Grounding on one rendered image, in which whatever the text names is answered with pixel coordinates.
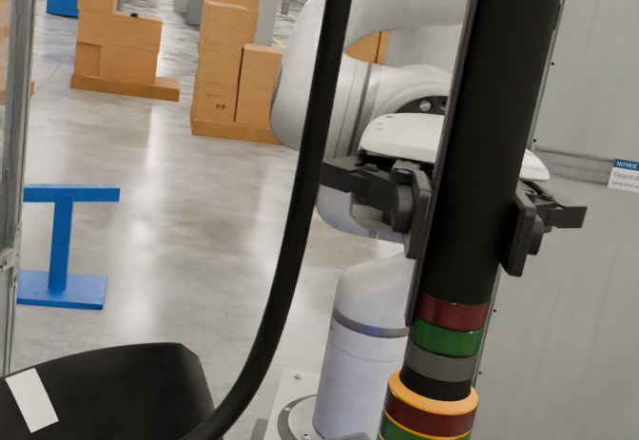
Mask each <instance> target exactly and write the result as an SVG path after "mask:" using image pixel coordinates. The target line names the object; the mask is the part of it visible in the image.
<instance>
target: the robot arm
mask: <svg viewBox="0 0 639 440"><path fill-rule="evenodd" d="M467 1H468V0H352V6H351V10H350V16H349V22H348V27H347V32H346V37H345V43H344V49H343V53H342V59H341V64H340V70H339V79H338V85H337V90H336V96H335V101H334V106H333V111H332V117H331V122H330V127H329V132H328V137H327V143H326V147H325V152H324V159H327V160H325V161H323V163H322V169H321V173H320V178H319V188H318V193H317V197H316V202H315V205H316V207H317V211H318V213H319V215H320V217H321V218H322V219H323V220H324V221H325V222H326V223H327V224H328V225H330V226H331V227H333V228H335V229H337V230H339V231H341V232H344V233H348V234H352V235H357V236H362V237H366V238H371V239H380V240H385V241H390V242H395V243H400V244H403V246H404V250H403V251H402V252H400V253H398V254H396V255H394V256H391V257H388V258H382V259H378V260H373V261H367V262H362V263H359V264H356V265H353V266H351V267H349V268H347V269H346V270H344V271H343V273H342V274H341V276H340V278H339V282H338V286H337V290H336V294H335V299H334V304H333V310H332V315H331V320H330V326H329V331H328V336H327V341H326V347H325V352H324V358H323V362H322V368H321V373H320V379H319V388H318V393H317V396H314V397H311V398H308V399H305V400H303V401H301V402H299V404H297V405H296V406H295V407H294V408H293V409H292V410H291V411H290V413H289V418H288V429H289V431H290V434H291V436H292V437H293V439H294V440H323V439H328V438H333V437H338V436H342V435H347V434H352V433H356V432H361V431H362V432H364V433H365V434H366V435H368V436H369V437H370V438H371V439H375V440H376V439H377V434H378V426H379V421H380V417H381V412H382V407H383V402H384V397H385V393H386V388H387V383H388V379H389V377H390V375H391V373H392V372H394V371H396V370H398V369H401V368H402V364H403V360H404V352H405V348H406V343H407V338H408V333H409V329H410V327H406V326H405V321H404V313H405V308H406V303H407V298H408V294H409V289H410V284H411V279H412V274H413V270H414V265H415V260H417V259H419V258H422V256H423V251H424V246H425V241H426V237H427V232H428V227H429V222H430V217H431V214H432V209H433V204H434V199H435V193H434V190H433V187H432V186H431V180H432V176H433V171H434V166H435V161H436V152H437V148H438V143H439V138H440V133H441V128H442V124H443V119H444V114H445V109H446V104H447V100H448V95H449V90H450V85H451V81H452V76H453V71H454V66H455V57H456V53H457V48H458V43H459V38H460V33H461V30H462V25H463V20H464V15H465V10H466V6H467ZM324 4H325V0H308V1H307V2H306V4H305V5H304V7H303V8H302V10H301V12H300V14H299V16H298V18H297V20H296V22H295V24H294V27H293V28H292V30H291V33H290V35H289V38H288V41H287V43H286V46H285V50H284V53H283V55H282V58H281V64H280V68H279V69H278V72H277V77H276V82H275V85H274V89H273V93H272V98H271V103H270V106H269V123H270V128H271V130H272V133H273V135H274V137H275V138H276V139H277V141H279V142H280V143H282V144H283V145H285V146H287V147H289V148H291V149H293V150H296V151H298V152H300V142H301V136H302V131H303V126H304V120H305V115H306V109H307V104H308V98H309V93H310V87H311V82H312V76H313V70H314V65H315V60H316V54H317V48H318V42H319V37H320V26H321V21H322V15H323V10H324ZM385 30H390V33H389V39H388V44H387V48H386V54H385V59H384V63H383V66H381V65H377V64H373V63H368V62H364V61H360V60H357V59H354V58H351V57H349V56H348V55H346V53H345V52H344V51H345V50H346V49H348V48H349V47H350V46H352V45H353V44H354V43H355V42H357V41H359V40H360V39H362V38H364V37H367V36H369V35H371V34H375V33H378V32H382V31H385ZM549 179H550V174H549V172H548V170H547V168H546V166H545V165H544V164H543V163H542V162H541V161H540V160H539V159H538V158H537V157H535V156H534V154H533V153H532V152H530V151H529V150H527V149H526V150H525V155H524V159H523V163H522V167H521V171H520V175H519V180H518V184H517V187H516V191H515V196H514V200H513V208H512V212H511V215H510V219H509V224H508V228H507V232H506V237H505V240H504V244H503V249H502V253H501V257H500V263H501V265H502V267H503V269H504V271H505V272H506V273H507V274H508V275H509V276H512V277H521V276H522V274H523V270H524V266H525V262H526V258H527V255H532V256H536V255H537V253H538V252H539V249H540V246H541V242H542V239H543V235H544V234H546V233H550V232H551V231H552V227H553V226H555V227H557V228H559V229H565V228H582V227H583V223H584V220H585V217H586V213H587V209H588V206H587V205H586V204H585V203H583V202H580V201H576V200H574V199H572V198H569V197H567V196H564V195H562V194H559V193H557V192H554V191H552V190H551V189H548V188H546V187H543V186H541V185H538V184H536V183H534V182H538V183H545V182H547V181H548V180H549Z"/></svg>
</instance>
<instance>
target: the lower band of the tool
mask: <svg viewBox="0 0 639 440"><path fill-rule="evenodd" d="M400 370H401V369H398V370H396V371H394V372H392V373H391V375H390V377H389V387H390V389H391V390H392V392H393V393H394V394H395V395H396V396H397V397H398V398H400V399H401V400H403V401H404V402H406V403H408V404H410V405H411V406H414V407H416V408H419V409H421V410H424V411H430V412H434V413H440V414H462V413H466V412H469V411H472V410H473V409H474V408H475V407H476V406H477V403H478V395H477V392H476V391H475V389H474V388H473V387H472V386H471V394H470V395H469V396H468V397H467V398H465V399H463V400H460V401H454V402H446V401H438V400H434V399H430V398H426V397H423V396H421V395H418V394H416V393H414V392H412V391H410V390H409V389H407V388H406V387H405V386H404V385H403V384H402V383H401V382H400V380H399V377H398V375H399V372H400ZM384 411H385V413H386V415H387V416H388V417H389V418H390V419H391V420H392V421H393V422H394V423H395V424H396V425H398V426H399V427H401V428H402V429H404V430H406V431H408V432H411V433H413V434H416V435H419V436H423V437H427V438H432V439H439V440H451V439H457V438H460V437H463V436H465V435H466V434H468V433H469V432H470V431H468V432H467V433H465V434H462V435H459V436H455V437H435V436H430V435H426V434H422V433H419V432H416V431H413V430H409V429H407V428H405V427H403V426H401V425H400V424H399V423H398V422H396V421H395V420H394V419H393V418H392V417H391V416H390V415H389V414H388V413H387V412H386V410H385V409H384Z"/></svg>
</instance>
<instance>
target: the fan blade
mask: <svg viewBox="0 0 639 440"><path fill-rule="evenodd" d="M31 369H35V371H36V372H37V374H38V376H39V378H40V380H41V382H42V384H43V386H44V389H45V391H46V393H47V395H48V399H49V401H50V403H51V406H52V407H53V409H54V411H55V414H56V416H57V418H58V421H56V422H54V423H52V424H49V425H47V426H45V427H43V428H41V429H39V430H36V431H34V432H30V429H29V426H28V424H27V422H26V420H25V418H24V415H23V413H22V412H21V410H20V408H19V406H18V404H17V401H16V399H15V397H14V395H13V393H12V391H11V389H10V386H9V384H8V382H7V380H6V378H8V377H11V376H13V375H16V374H19V373H22V372H25V371H28V370H31ZM214 410H215V407H214V404H213V400H212V397H211V394H210V390H209V388H208V385H207V381H206V378H205V375H204V372H203V367H202V363H201V360H200V358H199V357H198V356H197V355H196V354H194V353H193V352H192V351H190V350H189V349H188V348H186V347H185V345H183V344H182V343H175V342H153V343H139V344H128V345H121V346H113V347H107V348H102V349H96V350H91V351H86V352H82V353H78V354H71V355H67V356H63V357H59V358H55V359H52V360H49V361H46V362H43V363H39V364H36V365H33V366H30V367H27V368H25V369H22V370H19V371H16V372H14V373H9V374H7V375H4V376H1V377H0V440H180V439H182V438H183V437H185V436H186V435H187V434H189V433H190V432H191V431H193V430H194V429H196V428H197V427H198V426H199V425H200V424H201V423H202V422H203V421H204V420H205V419H206V418H207V417H208V416H209V415H210V414H211V413H212V412H213V411H214Z"/></svg>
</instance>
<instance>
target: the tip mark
mask: <svg viewBox="0 0 639 440"><path fill-rule="evenodd" d="M6 380H7V382H8V384H9V386H10V389H11V391H12V393H13V395H14V397H15V399H16V401H17V404H18V406H19V408H20V410H21V412H22V413H23V415H24V418H25V420H26V422H27V424H28V426H29V429H30V432H34V431H36V430H39V429H41V428H43V427H45V426H47V425H49V424H52V423H54V422H56V421H58V418H57V416H56V414H55V411H54V409H53V407H52V406H51V403H50V401H49V399H48V395H47V393H46V391H45V389H44V386H43V384H42V382H41V380H40V378H39V376H38V374H37V372H36V371H35V369H31V370H28V371H25V372H22V373H19V374H16V375H13V376H11V377H8V378H6Z"/></svg>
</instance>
